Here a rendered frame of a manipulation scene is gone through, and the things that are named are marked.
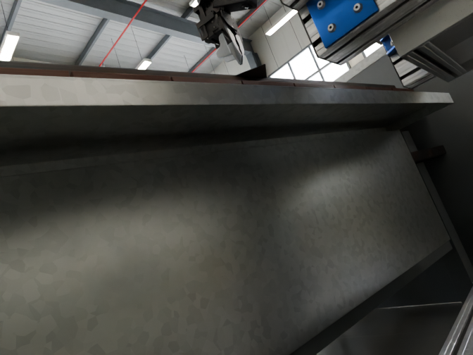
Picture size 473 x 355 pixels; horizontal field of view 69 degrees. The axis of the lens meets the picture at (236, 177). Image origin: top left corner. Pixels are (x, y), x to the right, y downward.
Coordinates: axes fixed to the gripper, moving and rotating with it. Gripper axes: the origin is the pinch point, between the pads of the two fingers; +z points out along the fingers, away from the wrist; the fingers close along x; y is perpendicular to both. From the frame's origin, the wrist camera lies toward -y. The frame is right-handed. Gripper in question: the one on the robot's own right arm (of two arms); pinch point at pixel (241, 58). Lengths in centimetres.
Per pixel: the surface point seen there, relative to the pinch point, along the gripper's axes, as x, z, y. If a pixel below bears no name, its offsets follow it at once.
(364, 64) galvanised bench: -79, -10, -21
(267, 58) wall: -990, -514, 290
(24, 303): 56, 42, 12
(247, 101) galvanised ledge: 37.1, 27.1, -12.8
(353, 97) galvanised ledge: 12.4, 26.2, -22.0
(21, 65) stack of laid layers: 47, 6, 17
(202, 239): 34, 41, 3
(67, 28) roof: -472, -628, 598
